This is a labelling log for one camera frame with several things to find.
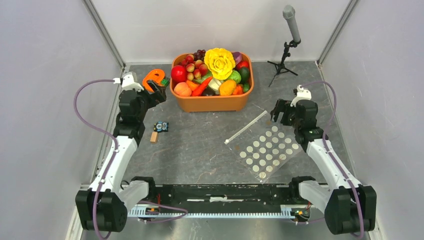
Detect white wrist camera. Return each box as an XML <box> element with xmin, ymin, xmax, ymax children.
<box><xmin>113</xmin><ymin>71</ymin><xmax>145</xmax><ymax>92</ymax></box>
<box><xmin>290</xmin><ymin>85</ymin><xmax>312</xmax><ymax>107</ymax></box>

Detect dark toy grapes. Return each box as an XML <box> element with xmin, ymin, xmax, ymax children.
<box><xmin>193</xmin><ymin>49</ymin><xmax>206</xmax><ymax>61</ymax></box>

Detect red toy apple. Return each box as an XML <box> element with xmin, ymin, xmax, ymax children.
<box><xmin>171</xmin><ymin>65</ymin><xmax>187</xmax><ymax>83</ymax></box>

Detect small wooden block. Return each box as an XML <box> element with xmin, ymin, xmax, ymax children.
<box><xmin>150</xmin><ymin>131</ymin><xmax>159</xmax><ymax>144</ymax></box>

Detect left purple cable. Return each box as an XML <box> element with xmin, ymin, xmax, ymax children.
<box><xmin>73</xmin><ymin>78</ymin><xmax>189</xmax><ymax>240</ymax></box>

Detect small blue robot toy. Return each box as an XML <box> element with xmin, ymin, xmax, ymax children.
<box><xmin>153</xmin><ymin>121</ymin><xmax>169</xmax><ymax>133</ymax></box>

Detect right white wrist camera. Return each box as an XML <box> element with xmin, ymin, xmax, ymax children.
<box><xmin>290</xmin><ymin>85</ymin><xmax>312</xmax><ymax>107</ymax></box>

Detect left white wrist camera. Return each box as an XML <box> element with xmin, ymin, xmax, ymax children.
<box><xmin>113</xmin><ymin>71</ymin><xmax>145</xmax><ymax>92</ymax></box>

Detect dark green toy avocado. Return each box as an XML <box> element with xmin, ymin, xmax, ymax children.
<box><xmin>238</xmin><ymin>67</ymin><xmax>251</xmax><ymax>84</ymax></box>

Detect yellow toy flower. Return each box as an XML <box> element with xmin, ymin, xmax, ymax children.
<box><xmin>204</xmin><ymin>48</ymin><xmax>236</xmax><ymax>80</ymax></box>

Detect clear polka-dot zip bag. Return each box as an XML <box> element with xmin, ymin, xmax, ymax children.
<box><xmin>224</xmin><ymin>110</ymin><xmax>303</xmax><ymax>184</ymax></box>

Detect grey microphone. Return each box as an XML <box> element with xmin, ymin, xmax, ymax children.
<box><xmin>282</xmin><ymin>4</ymin><xmax>301</xmax><ymax>44</ymax></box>

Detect red toy chili pepper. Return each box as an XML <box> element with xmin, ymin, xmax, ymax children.
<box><xmin>190</xmin><ymin>76</ymin><xmax>213</xmax><ymax>97</ymax></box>

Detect orange plastic basket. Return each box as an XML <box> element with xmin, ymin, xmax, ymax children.
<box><xmin>169</xmin><ymin>53</ymin><xmax>255</xmax><ymax>112</ymax></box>

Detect toy peach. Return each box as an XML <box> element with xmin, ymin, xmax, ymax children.
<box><xmin>173</xmin><ymin>82</ymin><xmax>192</xmax><ymax>97</ymax></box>

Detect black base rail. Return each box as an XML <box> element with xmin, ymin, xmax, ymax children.
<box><xmin>128</xmin><ymin>183</ymin><xmax>314</xmax><ymax>218</ymax></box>

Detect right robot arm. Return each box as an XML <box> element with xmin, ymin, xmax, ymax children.
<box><xmin>270</xmin><ymin>99</ymin><xmax>377</xmax><ymax>237</ymax></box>

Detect green toy cabbage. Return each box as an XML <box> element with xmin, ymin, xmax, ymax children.
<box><xmin>226</xmin><ymin>70</ymin><xmax>242</xmax><ymax>84</ymax></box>

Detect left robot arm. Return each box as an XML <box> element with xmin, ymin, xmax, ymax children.
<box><xmin>75</xmin><ymin>82</ymin><xmax>167</xmax><ymax>233</ymax></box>

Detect yellow toy mango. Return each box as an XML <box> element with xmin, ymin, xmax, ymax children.
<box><xmin>218</xmin><ymin>79</ymin><xmax>237</xmax><ymax>96</ymax></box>

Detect orange toy bell pepper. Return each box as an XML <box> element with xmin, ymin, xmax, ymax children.
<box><xmin>232</xmin><ymin>84</ymin><xmax>244</xmax><ymax>95</ymax></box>

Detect black tripod stand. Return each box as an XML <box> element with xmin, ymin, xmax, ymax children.
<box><xmin>267</xmin><ymin>40</ymin><xmax>300</xmax><ymax>87</ymax></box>

